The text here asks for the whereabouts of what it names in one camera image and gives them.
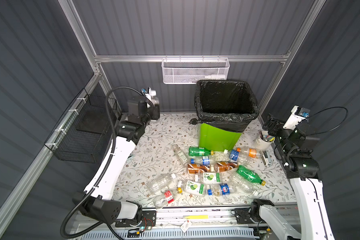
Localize clear bottle white cap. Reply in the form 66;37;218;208
148;173;177;194

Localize clear bottle red label front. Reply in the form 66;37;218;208
154;188;183;209

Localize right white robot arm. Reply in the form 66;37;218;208
248;113;335;240

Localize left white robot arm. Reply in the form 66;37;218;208
73;94;160;225

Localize green bin with black liner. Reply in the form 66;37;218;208
190;80;259;152

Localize blue label bottle near bin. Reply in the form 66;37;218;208
224;149;247;164

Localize green bottle near bin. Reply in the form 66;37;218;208
189;147;215;157

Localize white pen cup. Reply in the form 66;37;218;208
254;131;276;150

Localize white stapler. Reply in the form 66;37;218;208
262;150;273;167

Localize orange label clear bottle right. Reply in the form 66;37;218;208
236;147;261;159

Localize green bottle right side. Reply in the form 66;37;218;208
236;165;266;186

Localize clear bottle green-white label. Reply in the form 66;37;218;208
172;145;189;166

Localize brown tea bottle right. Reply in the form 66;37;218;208
214;162;239;173

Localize brown tea bottle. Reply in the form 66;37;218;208
214;162;239;173
187;164;211;174

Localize clear bottle blue label centre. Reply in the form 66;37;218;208
190;156;217;166

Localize brown tea bottle left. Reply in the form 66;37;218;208
187;164;211;174

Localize blue label bottle front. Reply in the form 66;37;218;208
207;183;238;196

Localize lime label bottle upper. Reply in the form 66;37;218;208
195;172;223;185

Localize lime label bottle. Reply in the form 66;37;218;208
177;180;207;197
195;172;223;185

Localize lime label bottle lower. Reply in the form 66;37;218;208
177;180;207;197

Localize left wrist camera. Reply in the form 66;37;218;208
141;88;157;102

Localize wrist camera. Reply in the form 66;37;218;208
283;106;310;130
141;88;157;102

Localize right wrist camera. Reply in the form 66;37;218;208
283;106;310;130

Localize left black corrugated cable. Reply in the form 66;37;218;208
59;86;154;239

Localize white wire wall basket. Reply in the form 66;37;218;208
161;57;230;85

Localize black wire wall basket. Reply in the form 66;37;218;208
45;90;121;164

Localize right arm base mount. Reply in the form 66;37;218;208
231;208;266;225

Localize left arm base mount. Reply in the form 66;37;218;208
115;210;157;228

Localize white tag on rail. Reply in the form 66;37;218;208
180;220;192;233

